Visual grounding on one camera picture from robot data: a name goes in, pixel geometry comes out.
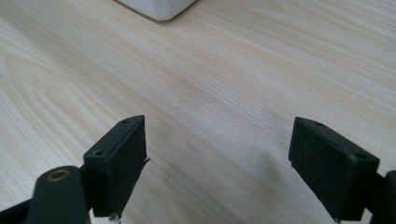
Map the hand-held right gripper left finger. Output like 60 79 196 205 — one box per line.
82 114 151 218

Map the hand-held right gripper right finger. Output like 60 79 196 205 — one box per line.
288 116 381 222

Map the white plastic storage box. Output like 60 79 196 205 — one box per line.
117 0 197 21

